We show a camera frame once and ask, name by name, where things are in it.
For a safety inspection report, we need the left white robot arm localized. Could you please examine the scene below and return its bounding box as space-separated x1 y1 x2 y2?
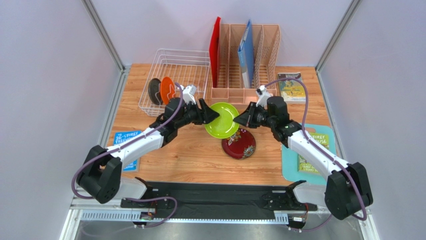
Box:
71 97 220 204

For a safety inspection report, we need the pink desk file organizer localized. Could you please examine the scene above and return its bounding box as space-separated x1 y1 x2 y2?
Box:
210 22 282 109

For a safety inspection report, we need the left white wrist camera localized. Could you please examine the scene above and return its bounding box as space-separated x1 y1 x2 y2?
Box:
182 84 197 105

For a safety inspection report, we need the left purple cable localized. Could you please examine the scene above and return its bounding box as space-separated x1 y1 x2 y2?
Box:
71 82 185 229

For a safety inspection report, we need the teal cutting board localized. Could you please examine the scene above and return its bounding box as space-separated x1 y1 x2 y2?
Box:
281 123 337 186

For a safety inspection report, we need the blue folder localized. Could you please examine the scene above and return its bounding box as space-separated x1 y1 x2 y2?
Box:
237 19 255 89

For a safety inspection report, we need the blue storey treehouse book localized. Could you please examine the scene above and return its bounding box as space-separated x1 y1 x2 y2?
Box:
112 130 142 173

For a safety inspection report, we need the red floral plate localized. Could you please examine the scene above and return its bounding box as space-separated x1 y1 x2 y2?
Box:
221 128 256 160

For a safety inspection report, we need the green plate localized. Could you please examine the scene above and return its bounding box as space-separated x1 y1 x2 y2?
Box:
204 102 240 139

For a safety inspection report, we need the white wire dish rack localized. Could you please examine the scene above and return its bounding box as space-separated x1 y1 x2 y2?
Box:
138 48 211 117

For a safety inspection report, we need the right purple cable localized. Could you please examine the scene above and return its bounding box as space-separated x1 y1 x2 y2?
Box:
264 78 368 233

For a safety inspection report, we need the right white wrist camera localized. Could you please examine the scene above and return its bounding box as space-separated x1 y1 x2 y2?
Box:
255 85 272 107

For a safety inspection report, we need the orange plate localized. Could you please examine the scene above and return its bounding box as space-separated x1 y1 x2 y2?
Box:
159 76 176 105

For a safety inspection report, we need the purple cable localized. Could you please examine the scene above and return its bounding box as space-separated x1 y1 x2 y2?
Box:
71 82 185 229
264 78 368 233

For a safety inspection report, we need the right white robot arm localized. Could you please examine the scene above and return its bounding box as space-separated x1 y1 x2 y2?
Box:
233 96 373 221

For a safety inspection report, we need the illustrated book back right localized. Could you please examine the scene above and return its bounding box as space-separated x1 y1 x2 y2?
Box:
277 72 306 104

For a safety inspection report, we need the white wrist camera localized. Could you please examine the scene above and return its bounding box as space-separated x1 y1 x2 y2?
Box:
255 85 272 107
182 84 197 105

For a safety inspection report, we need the green storey treehouse book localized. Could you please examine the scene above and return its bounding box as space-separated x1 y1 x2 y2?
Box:
297 132 330 175

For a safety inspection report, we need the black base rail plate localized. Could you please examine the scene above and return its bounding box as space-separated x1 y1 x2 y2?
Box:
120 181 318 220

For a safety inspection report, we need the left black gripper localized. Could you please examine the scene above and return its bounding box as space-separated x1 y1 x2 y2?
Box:
175 98 221 130

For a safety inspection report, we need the red folder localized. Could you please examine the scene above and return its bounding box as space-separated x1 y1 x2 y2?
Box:
209 16 221 88

